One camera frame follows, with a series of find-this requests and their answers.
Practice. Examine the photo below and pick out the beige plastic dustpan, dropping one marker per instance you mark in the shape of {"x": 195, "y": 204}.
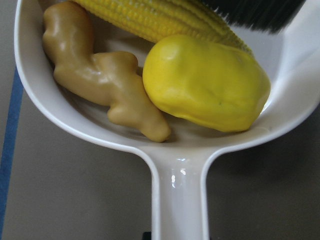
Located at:
{"x": 179, "y": 167}

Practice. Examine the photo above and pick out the white hand brush black bristles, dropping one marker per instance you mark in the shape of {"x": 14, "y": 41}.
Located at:
{"x": 258, "y": 15}

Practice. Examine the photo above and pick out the tan toy ginger root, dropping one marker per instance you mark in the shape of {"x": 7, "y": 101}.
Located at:
{"x": 107, "y": 78}

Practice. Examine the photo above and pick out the yellow toy potato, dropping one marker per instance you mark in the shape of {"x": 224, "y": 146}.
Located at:
{"x": 209, "y": 84}

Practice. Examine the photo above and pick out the yellow toy corn cob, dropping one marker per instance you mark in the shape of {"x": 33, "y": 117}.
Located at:
{"x": 154, "y": 20}

